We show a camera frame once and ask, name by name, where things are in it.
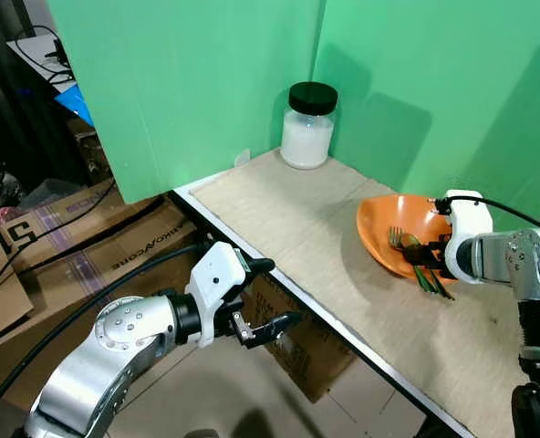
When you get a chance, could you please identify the green handled metal fork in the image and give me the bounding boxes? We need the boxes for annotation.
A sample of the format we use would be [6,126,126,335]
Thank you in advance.
[400,234,441,296]
[389,226,455,301]

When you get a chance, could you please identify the plain brown cardboard box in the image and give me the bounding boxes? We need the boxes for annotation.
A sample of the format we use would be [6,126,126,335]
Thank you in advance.
[241,272,358,404]

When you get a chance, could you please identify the orange plastic bowl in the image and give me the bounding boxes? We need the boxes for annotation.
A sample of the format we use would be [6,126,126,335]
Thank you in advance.
[356,193,461,280]

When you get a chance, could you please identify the printed brown cardboard box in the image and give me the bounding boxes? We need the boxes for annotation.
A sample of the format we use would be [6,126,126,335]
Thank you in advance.
[28,193,209,316]

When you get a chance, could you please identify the black lidded jar white contents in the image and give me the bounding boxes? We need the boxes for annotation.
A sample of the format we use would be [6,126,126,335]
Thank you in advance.
[279,81,339,172]

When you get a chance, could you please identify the green backdrop board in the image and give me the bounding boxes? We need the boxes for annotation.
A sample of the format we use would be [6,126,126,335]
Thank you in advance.
[46,0,327,204]
[310,0,540,231]

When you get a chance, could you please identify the cardboard box with numeral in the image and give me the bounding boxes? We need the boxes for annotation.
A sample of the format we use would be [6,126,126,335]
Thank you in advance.
[0,179,118,349]

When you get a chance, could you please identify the blue plastic sheet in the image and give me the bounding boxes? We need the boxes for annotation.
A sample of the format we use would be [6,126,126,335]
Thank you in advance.
[55,80,96,127]

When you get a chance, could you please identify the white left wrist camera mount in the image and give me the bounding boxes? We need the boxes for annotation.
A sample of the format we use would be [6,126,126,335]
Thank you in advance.
[185,241,254,349]

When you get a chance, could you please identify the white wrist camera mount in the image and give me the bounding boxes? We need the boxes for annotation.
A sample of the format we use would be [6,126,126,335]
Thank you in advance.
[185,241,254,349]
[434,189,495,283]

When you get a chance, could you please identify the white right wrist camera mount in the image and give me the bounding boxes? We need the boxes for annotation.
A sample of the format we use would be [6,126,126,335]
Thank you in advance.
[434,189,495,283]

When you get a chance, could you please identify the white desk with cables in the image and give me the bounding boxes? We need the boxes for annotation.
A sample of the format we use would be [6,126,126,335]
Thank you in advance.
[5,25,76,89]

